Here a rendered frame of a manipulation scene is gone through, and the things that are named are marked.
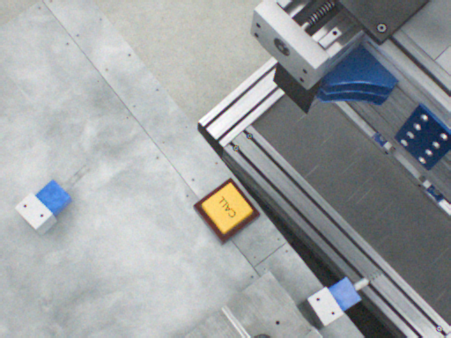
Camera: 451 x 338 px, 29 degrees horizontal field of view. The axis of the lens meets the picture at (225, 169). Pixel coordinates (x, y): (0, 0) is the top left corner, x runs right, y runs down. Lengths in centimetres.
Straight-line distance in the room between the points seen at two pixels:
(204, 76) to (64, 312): 111
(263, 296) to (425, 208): 87
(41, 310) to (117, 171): 26
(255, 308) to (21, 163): 46
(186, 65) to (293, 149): 45
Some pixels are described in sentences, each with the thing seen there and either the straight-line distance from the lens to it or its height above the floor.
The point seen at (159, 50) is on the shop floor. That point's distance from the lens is 239.
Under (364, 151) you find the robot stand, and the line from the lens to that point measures 212.
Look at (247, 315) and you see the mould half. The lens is 131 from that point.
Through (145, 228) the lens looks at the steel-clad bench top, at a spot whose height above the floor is 80.
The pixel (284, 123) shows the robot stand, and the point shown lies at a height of 21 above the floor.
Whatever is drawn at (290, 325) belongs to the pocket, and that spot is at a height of 86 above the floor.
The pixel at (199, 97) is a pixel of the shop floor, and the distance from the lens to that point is 234.
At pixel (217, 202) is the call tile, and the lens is 139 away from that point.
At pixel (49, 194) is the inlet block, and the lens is 141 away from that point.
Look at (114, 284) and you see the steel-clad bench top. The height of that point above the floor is 80.
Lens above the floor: 219
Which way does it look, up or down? 74 degrees down
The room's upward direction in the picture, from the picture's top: 10 degrees clockwise
